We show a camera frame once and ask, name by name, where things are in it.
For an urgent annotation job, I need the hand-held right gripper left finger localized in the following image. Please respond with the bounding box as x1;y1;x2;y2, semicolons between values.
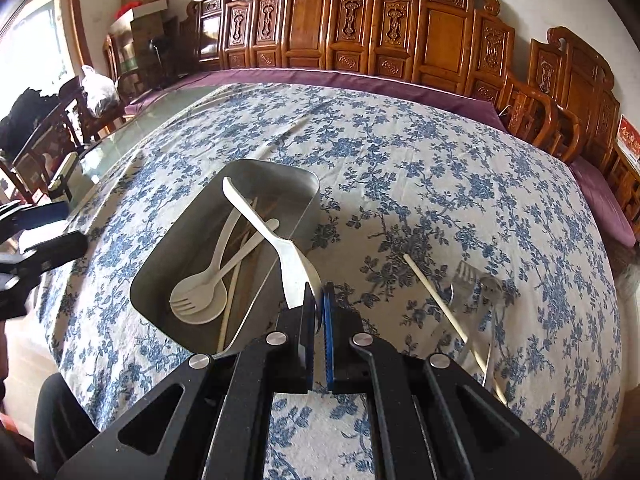
55;282;318;480

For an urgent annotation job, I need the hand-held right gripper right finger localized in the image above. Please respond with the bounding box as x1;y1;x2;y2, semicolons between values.
322;283;584;480

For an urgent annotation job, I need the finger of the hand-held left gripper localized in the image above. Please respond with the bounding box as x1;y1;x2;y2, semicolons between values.
19;231;90;277
0;200;70;235

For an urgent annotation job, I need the wooden chopstick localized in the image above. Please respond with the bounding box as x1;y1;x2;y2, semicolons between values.
403;253;509;405
217;237;254;354

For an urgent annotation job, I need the white plastic fork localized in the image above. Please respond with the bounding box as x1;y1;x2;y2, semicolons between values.
169;209;242;317
175;217;281;325

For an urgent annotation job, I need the white plastic knife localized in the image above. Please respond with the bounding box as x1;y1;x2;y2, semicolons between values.
222;176;322;310

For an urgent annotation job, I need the rectangular metal tin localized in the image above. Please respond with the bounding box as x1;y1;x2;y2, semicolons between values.
129;158;322;359

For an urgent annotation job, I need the wooden dining chair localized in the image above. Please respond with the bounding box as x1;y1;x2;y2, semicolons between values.
0;80;127;207

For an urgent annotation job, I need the black bag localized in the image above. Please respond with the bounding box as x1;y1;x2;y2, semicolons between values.
0;88;62;152

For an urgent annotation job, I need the white plastic bag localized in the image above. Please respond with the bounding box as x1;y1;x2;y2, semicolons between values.
79;64;122;117

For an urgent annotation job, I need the person's dark clothing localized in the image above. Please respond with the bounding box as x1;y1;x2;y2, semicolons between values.
34;374;103;480

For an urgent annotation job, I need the blue floral tablecloth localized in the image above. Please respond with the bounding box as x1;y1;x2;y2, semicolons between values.
37;82;624;480

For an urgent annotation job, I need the long purple seat cushion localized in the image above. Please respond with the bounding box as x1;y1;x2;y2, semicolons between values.
124;68;509;132

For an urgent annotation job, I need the small purple seat cushion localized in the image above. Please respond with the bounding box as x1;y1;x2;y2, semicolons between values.
569;157;639;249

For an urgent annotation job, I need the long carved wooden sofa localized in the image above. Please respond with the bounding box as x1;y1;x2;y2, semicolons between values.
177;0;507;106

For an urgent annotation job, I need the carved wooden armchair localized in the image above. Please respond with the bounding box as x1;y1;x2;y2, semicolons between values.
499;27;640;213

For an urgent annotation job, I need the red card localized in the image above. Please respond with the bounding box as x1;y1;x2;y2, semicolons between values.
617;114;640;164

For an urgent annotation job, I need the wooden door frame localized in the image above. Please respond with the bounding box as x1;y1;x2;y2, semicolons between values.
64;0;97;69

